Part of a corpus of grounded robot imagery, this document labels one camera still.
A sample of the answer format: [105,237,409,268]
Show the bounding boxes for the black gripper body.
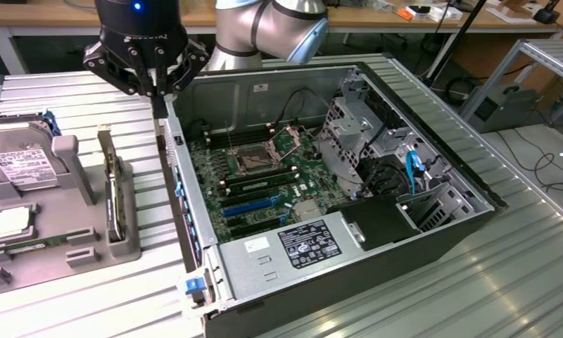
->
[96,0,189,68]

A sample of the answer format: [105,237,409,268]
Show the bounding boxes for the green Nvidia graphics card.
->
[96,123,129,244]

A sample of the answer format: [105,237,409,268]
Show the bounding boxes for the thin metal locking lever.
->
[222,119,240,156]

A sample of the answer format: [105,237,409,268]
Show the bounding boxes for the metal socket cover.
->
[266,125,308,151]

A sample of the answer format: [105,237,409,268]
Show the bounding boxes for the silver hard disk drive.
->
[0,111,62,193]

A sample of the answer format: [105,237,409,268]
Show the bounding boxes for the silver metal drive cage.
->
[317,94,407,186]

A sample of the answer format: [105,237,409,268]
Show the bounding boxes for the black RAM stick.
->
[224,174,297,196]

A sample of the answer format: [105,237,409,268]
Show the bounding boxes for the green Dell motherboard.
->
[186,123,353,244]

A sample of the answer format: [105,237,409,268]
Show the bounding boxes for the long black expansion slot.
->
[218,189,282,209]
[228,217,285,236]

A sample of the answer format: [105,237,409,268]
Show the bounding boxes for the wooden desk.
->
[0,0,563,75]

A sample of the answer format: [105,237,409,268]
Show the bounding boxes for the grey plastic parts rack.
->
[0,134,145,293]

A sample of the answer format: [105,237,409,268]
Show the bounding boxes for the silver CPU chip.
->
[0,209,32,239]

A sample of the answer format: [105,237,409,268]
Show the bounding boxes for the silver finned chipset heatsink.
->
[294,201,325,216]

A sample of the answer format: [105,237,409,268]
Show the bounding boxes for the black and white box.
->
[406,4,435,21]

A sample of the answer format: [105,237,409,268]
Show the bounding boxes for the green RAM stick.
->
[1,234,72,253]

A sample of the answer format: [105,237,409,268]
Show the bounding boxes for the flat white box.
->
[429,7,463,20]

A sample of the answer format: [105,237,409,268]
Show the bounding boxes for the black tripod pole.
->
[425,0,489,80]

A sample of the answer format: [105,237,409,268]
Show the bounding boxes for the silver power supply unit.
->
[218,211,367,300]

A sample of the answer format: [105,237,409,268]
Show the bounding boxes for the black plastic fan shroud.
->
[328,195,423,251]

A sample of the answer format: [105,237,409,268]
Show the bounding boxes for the blue case latch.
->
[182,277,206,295]

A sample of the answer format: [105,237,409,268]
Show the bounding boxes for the silver perforated disk bay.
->
[397,181,470,234]

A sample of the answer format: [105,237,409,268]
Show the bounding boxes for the grey computer tower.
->
[466,84,553,133]

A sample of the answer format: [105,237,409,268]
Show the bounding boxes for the cardboard with white paper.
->
[486,0,539,25]

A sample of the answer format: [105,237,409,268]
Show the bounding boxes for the black open PC case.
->
[152,61,507,338]

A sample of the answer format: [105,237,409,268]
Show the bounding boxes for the small black device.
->
[533,0,563,24]

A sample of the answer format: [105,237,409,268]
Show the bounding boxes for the long black case cable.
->
[281,87,334,126]

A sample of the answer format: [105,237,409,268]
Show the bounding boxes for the blue SATA wire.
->
[405,150,426,194]

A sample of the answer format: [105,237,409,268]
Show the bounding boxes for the aluminium profile frame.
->
[459,38,563,124]

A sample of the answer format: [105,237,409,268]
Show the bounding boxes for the black floor cable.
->
[497,128,563,201]

